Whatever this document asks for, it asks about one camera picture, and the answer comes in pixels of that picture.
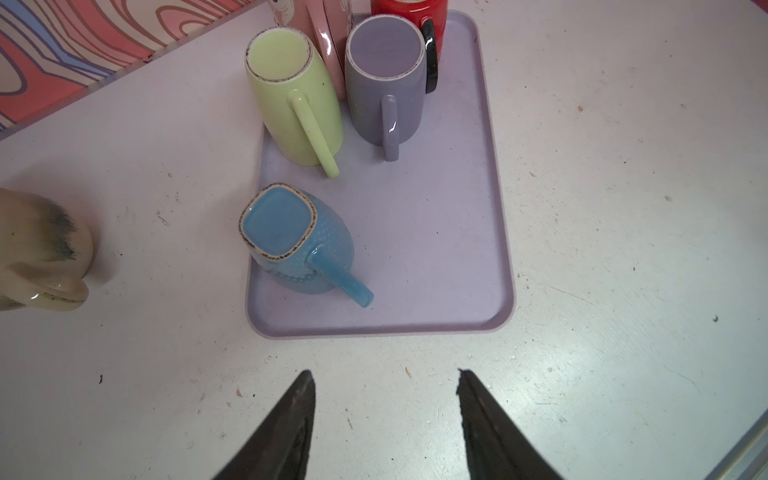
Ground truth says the pink mug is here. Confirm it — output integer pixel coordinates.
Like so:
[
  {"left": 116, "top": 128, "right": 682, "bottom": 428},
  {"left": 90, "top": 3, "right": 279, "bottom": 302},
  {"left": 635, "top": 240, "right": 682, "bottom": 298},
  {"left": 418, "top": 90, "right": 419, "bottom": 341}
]
[{"left": 267, "top": 0, "right": 352, "bottom": 100}]

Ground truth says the light green mug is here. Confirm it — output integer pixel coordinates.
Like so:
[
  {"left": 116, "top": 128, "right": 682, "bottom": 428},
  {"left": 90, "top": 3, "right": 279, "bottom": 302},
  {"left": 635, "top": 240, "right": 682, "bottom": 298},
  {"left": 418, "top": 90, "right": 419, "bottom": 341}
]
[{"left": 245, "top": 27, "right": 344, "bottom": 178}]

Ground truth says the lilac plastic tray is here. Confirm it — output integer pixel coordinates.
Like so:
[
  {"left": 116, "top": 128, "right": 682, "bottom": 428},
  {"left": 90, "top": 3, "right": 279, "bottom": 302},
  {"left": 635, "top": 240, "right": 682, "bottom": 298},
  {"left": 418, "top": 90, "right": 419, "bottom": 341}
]
[{"left": 246, "top": 10, "right": 515, "bottom": 338}]

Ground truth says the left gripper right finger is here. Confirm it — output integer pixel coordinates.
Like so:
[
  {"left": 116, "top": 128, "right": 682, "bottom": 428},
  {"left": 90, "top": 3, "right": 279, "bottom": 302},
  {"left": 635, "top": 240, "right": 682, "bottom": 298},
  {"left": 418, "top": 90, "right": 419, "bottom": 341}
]
[{"left": 457, "top": 370, "right": 560, "bottom": 480}]

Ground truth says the red mug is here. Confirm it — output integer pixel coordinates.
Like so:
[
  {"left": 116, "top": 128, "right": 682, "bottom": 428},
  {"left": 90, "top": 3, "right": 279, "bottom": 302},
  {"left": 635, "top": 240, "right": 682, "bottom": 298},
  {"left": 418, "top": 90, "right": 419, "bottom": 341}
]
[{"left": 370, "top": 0, "right": 448, "bottom": 94}]

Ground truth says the beige speckled mug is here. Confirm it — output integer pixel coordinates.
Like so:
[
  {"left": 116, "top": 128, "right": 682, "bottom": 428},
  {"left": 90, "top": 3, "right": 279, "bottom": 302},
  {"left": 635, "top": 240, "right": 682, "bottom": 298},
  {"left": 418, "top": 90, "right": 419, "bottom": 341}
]
[{"left": 1, "top": 188, "right": 94, "bottom": 312}]

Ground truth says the blue textured mug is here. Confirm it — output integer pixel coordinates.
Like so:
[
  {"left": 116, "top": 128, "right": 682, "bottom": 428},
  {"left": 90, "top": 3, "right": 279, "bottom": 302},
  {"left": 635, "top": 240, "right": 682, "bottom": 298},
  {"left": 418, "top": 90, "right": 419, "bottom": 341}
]
[{"left": 238, "top": 182, "right": 374, "bottom": 308}]

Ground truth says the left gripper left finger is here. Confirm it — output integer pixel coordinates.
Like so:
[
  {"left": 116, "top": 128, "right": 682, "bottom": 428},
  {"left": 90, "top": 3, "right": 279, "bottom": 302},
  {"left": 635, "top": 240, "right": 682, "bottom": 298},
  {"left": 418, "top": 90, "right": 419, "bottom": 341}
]
[{"left": 216, "top": 370, "right": 316, "bottom": 480}]

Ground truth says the purple grey mug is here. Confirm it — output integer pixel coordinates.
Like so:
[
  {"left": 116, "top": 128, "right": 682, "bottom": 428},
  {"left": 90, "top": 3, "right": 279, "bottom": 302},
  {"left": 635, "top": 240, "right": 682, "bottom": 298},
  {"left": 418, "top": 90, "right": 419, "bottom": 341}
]
[{"left": 345, "top": 14, "right": 427, "bottom": 162}]

